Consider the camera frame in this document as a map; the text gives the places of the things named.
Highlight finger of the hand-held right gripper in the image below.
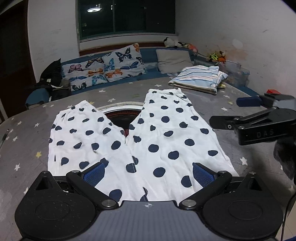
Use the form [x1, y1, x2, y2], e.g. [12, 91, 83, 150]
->
[236, 94, 296, 109]
[209, 108, 281, 131]

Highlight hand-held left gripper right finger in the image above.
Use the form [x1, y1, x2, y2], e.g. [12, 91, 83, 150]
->
[179, 163, 270, 210]

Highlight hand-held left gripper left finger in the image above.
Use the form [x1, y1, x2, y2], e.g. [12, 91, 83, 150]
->
[28, 162, 119, 210]

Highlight white polka dot pants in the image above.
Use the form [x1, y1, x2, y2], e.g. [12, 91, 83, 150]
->
[47, 88, 240, 202]

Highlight person's right hand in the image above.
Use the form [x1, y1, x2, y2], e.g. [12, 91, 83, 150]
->
[273, 138, 296, 183]

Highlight clear plastic storage box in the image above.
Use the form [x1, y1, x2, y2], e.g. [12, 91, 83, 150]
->
[217, 60, 250, 87]

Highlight folded striped cloth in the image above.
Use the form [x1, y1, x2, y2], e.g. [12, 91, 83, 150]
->
[168, 65, 228, 95]

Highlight yellow green plush toy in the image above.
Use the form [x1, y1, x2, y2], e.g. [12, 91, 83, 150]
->
[207, 50, 228, 64]

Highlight round induction cooktop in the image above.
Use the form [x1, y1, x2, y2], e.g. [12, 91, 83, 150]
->
[97, 101, 144, 137]

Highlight pink orange plush toy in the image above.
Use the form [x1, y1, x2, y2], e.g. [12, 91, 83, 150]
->
[183, 43, 199, 55]

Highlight grey pillow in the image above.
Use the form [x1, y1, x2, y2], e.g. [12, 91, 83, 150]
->
[156, 49, 194, 75]

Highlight dark grey garment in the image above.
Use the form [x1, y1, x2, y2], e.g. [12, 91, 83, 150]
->
[50, 79, 72, 100]

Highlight black and white plush toy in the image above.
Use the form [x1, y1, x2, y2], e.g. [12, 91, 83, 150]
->
[164, 37, 184, 48]

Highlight blue sofa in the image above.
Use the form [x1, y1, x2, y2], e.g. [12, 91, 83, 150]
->
[25, 46, 260, 109]

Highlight butterfly print pillow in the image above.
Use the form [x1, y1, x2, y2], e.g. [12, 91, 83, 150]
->
[61, 57, 108, 91]
[102, 43, 147, 82]

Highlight black bag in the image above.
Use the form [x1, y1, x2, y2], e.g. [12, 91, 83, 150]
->
[38, 58, 62, 87]

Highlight dark wooden door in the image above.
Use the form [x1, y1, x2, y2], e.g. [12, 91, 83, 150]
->
[0, 0, 43, 122]

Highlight dark window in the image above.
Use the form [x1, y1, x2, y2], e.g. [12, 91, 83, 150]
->
[77, 0, 179, 43]

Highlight black cable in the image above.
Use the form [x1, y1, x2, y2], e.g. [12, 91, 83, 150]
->
[280, 197, 296, 241]

